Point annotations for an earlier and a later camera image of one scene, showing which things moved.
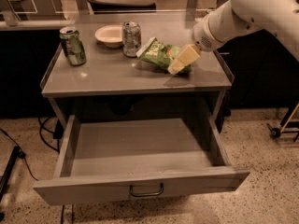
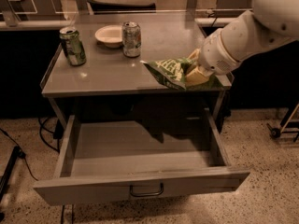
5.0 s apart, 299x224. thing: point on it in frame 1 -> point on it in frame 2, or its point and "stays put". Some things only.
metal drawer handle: [131, 190] stays put
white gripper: [203, 37] -> [214, 55]
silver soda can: [132, 38] stays put
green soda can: [73, 46] stays put
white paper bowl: [110, 35] stays put
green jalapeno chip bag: [162, 55] -> [174, 72]
